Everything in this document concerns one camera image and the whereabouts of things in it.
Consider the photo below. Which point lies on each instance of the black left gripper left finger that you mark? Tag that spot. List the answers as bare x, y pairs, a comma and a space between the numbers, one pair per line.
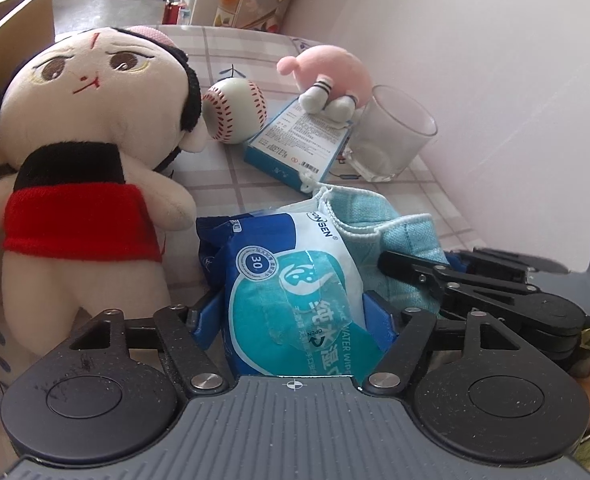
181, 335

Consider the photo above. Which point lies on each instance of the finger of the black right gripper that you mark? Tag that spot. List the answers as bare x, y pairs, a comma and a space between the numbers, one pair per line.
502, 265
455, 289

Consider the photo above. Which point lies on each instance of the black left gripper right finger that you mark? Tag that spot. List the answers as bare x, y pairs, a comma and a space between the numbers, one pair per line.
408, 339

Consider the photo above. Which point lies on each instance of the light blue towel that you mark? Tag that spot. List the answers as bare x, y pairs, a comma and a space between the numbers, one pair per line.
369, 225

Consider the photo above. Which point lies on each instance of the blue wet wipes pack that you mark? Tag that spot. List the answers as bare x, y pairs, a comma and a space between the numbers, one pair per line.
292, 295

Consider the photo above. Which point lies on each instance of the clear glass cup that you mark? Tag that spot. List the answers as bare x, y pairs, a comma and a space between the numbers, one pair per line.
392, 129

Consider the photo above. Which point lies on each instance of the blue white medicine box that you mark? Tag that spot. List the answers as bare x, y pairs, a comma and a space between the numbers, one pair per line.
296, 148

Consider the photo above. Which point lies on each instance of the pink plush toy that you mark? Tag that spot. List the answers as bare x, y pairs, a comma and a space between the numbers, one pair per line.
331, 80

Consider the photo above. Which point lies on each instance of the white baseball red stitches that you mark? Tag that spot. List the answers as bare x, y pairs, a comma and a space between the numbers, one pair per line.
234, 110

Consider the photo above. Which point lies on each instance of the plush doll red shirt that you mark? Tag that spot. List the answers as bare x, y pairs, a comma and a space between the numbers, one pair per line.
88, 127

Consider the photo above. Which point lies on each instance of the red fire extinguisher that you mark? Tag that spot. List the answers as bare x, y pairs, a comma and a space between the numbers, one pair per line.
176, 12

